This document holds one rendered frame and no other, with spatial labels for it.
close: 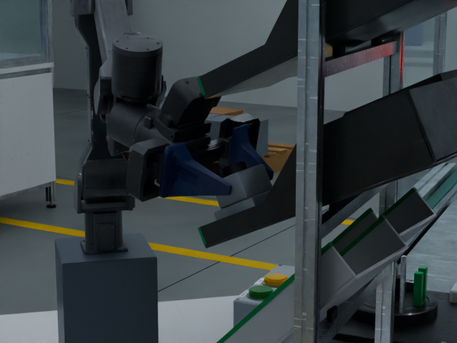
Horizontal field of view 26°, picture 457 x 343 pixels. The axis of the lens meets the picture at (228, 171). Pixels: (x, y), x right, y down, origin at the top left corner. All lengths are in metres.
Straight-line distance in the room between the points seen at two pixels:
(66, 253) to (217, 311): 0.43
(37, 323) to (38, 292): 2.88
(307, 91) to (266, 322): 0.25
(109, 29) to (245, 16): 9.44
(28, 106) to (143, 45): 4.87
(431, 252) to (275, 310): 1.04
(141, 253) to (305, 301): 0.56
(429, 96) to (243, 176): 0.22
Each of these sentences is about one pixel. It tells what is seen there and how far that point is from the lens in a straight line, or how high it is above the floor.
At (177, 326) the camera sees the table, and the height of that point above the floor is 0.86.
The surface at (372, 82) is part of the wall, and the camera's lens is 10.12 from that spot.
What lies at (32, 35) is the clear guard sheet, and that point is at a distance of 6.02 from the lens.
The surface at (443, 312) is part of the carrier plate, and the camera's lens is 1.54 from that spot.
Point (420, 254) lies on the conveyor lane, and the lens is 2.02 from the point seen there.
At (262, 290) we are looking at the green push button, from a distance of 1.59.
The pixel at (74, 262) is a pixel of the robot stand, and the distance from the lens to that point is 1.46.
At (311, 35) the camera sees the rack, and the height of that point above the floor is 1.42.
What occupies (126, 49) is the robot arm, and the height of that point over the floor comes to 1.39.
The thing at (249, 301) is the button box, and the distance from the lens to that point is 1.58.
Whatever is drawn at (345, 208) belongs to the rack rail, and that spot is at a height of 1.23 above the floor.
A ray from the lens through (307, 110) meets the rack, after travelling 0.93.
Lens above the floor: 1.48
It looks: 12 degrees down
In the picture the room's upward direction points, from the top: straight up
